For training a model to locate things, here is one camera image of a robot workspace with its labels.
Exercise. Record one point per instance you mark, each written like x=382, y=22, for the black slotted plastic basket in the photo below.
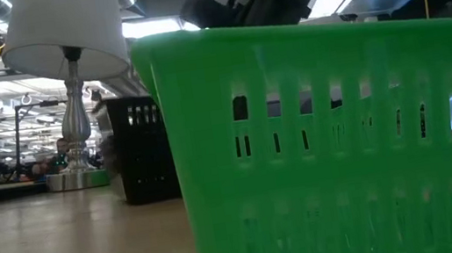
x=141, y=156

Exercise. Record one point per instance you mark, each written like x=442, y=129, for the green slotted plastic basket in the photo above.
x=211, y=146

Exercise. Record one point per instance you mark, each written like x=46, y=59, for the white shade silver table lamp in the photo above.
x=62, y=30

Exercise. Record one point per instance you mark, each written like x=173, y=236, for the person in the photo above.
x=61, y=146

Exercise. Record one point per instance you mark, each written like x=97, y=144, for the black metal stand frame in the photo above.
x=17, y=138

